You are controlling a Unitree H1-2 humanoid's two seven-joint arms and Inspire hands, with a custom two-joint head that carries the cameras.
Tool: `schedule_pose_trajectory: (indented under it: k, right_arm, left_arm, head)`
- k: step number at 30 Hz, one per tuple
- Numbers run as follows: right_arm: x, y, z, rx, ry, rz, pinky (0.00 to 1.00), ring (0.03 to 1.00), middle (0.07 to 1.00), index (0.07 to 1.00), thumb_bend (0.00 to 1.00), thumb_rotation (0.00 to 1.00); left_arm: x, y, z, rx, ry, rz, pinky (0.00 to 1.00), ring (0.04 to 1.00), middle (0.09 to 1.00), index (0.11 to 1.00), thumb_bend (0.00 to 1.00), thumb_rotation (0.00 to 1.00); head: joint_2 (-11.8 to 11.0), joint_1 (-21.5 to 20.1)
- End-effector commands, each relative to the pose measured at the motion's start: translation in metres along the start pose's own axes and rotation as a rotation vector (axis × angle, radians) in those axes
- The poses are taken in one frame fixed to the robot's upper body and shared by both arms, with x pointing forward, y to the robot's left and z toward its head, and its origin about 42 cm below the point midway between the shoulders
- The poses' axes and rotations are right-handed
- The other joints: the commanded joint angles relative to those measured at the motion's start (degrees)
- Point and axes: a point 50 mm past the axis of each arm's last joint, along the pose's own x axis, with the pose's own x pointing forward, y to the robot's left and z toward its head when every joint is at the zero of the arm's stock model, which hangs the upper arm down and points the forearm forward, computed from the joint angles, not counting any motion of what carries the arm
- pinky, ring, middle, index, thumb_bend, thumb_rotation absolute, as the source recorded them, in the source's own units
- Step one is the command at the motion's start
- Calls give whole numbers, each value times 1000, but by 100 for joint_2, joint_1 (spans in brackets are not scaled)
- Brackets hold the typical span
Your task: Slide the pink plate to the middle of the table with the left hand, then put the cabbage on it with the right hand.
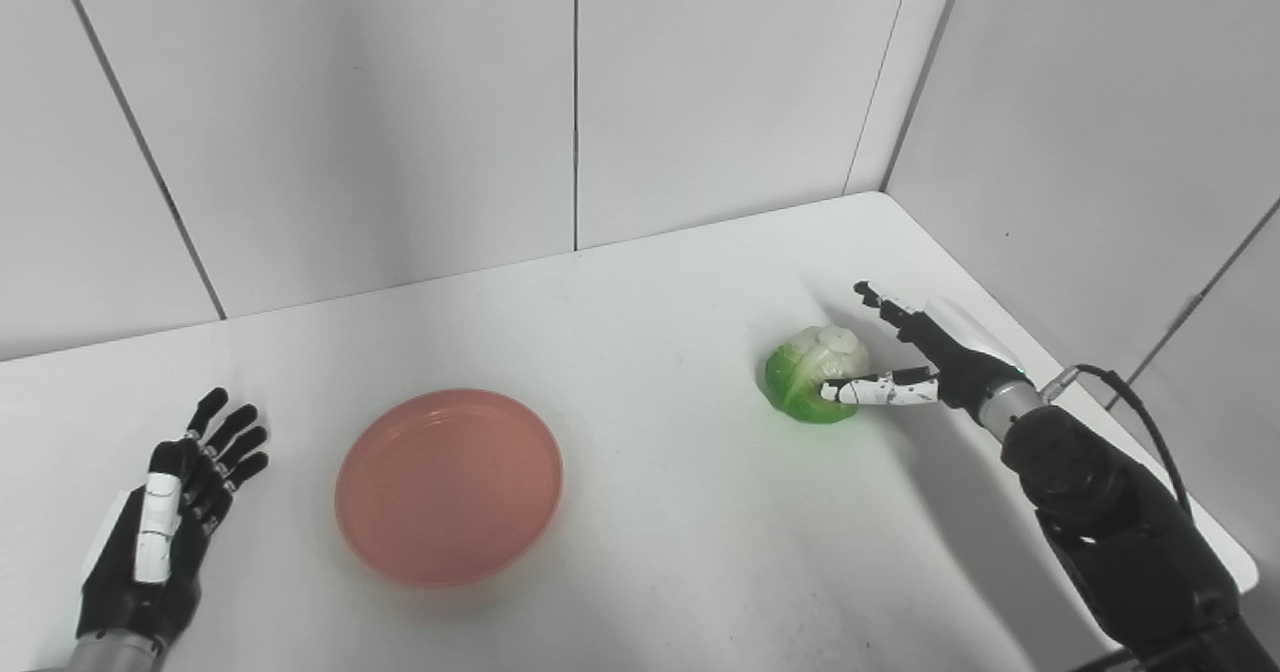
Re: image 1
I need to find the green white cabbage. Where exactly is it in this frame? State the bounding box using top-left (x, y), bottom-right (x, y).
top-left (764, 325), bottom-right (872, 425)

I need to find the pink round plate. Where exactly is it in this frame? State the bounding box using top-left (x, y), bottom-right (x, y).
top-left (334, 388), bottom-right (564, 588)

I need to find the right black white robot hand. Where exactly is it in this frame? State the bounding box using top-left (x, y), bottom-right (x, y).
top-left (820, 281), bottom-right (1031, 416)

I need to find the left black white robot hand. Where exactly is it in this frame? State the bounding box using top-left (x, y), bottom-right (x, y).
top-left (76, 387), bottom-right (270, 650)

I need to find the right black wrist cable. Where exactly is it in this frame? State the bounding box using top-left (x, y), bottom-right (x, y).
top-left (1040, 364), bottom-right (1196, 523)

